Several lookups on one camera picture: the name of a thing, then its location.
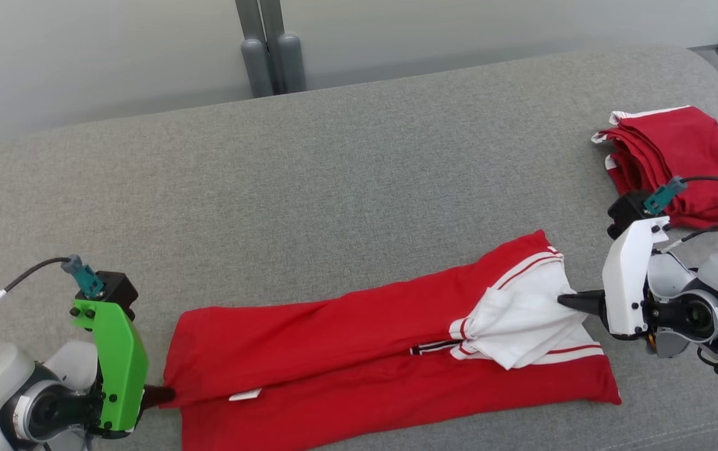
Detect left camera cable teal plug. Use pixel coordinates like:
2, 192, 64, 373
0, 254, 107, 344

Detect red Bulls 23 jersey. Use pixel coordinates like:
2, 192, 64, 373
162, 229, 623, 451

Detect camera cable teal plug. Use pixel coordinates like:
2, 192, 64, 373
643, 175, 718, 217
0, 254, 107, 344

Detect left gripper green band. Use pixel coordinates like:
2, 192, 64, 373
71, 299, 177, 439

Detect right camera cable teal plug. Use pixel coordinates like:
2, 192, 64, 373
643, 175, 718, 217

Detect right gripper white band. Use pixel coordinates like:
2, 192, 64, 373
557, 215, 672, 341

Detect grey partition post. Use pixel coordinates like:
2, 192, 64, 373
236, 0, 274, 98
260, 0, 307, 95

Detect red shorts with white stripe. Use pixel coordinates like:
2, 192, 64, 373
591, 105, 718, 230

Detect grey fabric sofa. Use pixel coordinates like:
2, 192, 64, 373
0, 43, 718, 451

